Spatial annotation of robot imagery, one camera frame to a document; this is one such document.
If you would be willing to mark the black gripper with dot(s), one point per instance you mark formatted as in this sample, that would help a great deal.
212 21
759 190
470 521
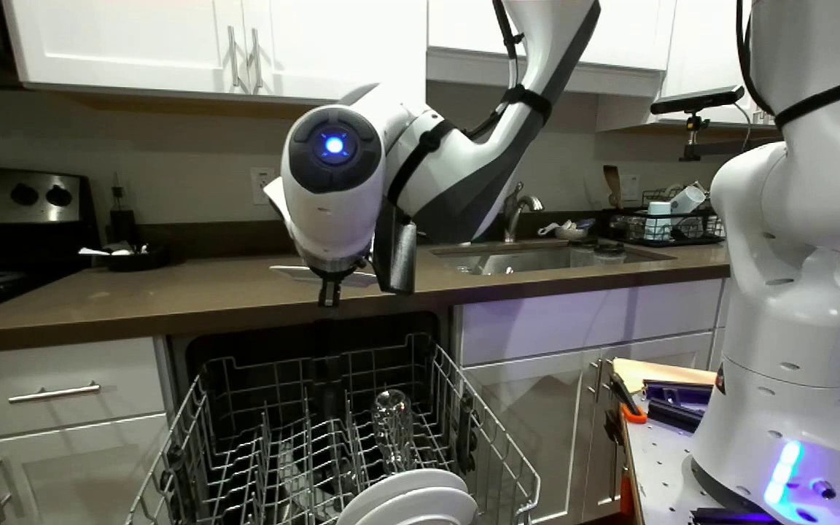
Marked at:
330 291

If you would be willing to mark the white plate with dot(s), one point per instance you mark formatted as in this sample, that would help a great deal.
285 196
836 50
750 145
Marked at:
422 479
409 510
290 269

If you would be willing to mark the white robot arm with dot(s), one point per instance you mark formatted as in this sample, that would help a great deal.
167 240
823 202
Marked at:
810 323

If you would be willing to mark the dishwasher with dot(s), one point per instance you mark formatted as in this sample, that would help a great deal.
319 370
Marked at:
314 337

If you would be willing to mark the clear drinking glass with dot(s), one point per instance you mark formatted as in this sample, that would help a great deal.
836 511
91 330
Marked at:
303 483
395 428

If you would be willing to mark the black dish with white paper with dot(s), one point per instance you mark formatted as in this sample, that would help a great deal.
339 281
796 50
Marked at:
125 259

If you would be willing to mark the steel faucet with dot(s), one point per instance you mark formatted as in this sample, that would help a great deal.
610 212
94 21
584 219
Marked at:
529 208

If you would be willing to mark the steel kitchen sink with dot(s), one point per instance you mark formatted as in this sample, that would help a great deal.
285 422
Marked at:
546 259

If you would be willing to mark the dark bottle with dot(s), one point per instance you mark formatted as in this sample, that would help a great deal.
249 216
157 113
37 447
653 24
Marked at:
120 219

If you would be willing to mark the white lower cabinet door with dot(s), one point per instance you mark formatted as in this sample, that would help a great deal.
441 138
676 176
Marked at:
71 472

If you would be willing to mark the black and orange screwdriver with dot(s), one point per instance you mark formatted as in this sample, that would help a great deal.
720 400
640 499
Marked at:
629 405

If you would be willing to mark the black and steel stove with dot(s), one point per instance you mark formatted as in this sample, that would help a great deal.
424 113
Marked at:
14 199

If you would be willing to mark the yellow notepad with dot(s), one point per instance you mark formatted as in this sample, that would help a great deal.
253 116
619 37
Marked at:
664 371

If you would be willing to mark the black dish drying rack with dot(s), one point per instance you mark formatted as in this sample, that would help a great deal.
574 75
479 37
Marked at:
670 224

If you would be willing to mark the black and purple tool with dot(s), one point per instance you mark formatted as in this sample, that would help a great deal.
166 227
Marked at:
683 400

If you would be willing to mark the grey robot mounting table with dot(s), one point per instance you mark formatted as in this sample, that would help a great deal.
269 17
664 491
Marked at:
657 467

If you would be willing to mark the white wall outlet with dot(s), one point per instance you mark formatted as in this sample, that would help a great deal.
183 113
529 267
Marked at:
263 179

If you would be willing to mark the black camera on stand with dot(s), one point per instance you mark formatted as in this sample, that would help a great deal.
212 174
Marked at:
698 101

